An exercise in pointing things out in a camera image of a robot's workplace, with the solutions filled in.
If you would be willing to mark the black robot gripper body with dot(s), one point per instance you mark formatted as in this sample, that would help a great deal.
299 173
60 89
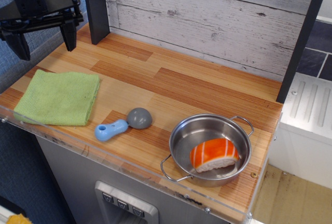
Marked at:
24 16

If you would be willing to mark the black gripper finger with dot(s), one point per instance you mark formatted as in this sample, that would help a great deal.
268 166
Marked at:
68 30
18 45

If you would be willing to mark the blue and grey toy spoon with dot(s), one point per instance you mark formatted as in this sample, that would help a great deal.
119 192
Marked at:
138 118

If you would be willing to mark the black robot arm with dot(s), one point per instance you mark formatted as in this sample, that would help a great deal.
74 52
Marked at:
24 16

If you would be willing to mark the small stainless steel pot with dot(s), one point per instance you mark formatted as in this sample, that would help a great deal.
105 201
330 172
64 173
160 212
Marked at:
197 129

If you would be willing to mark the green folded cloth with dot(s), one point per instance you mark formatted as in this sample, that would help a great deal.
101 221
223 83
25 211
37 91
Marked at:
58 99

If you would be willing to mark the clear acrylic edge guard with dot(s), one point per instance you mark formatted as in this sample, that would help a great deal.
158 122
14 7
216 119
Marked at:
77 165

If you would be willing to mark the grey toy fridge cabinet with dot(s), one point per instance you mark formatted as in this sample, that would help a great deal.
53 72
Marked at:
152 156

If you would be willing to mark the yellow object at corner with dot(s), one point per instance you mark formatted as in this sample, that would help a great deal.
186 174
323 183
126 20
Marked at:
18 219

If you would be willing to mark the silver dispenser button panel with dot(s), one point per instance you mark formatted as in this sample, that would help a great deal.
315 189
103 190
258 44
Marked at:
120 207

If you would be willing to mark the orange salmon sushi toy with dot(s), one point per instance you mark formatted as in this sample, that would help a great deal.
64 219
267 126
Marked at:
213 154

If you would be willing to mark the white toy sink unit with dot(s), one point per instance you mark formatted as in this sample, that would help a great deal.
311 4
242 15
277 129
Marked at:
302 140

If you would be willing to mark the dark grey left post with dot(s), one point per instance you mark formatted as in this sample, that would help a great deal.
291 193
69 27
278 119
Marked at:
98 20

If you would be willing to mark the dark grey post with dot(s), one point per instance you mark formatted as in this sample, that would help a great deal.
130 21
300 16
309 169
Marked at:
305 32
98 20

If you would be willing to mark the dark grey right post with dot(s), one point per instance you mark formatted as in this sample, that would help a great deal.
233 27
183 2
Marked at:
305 32

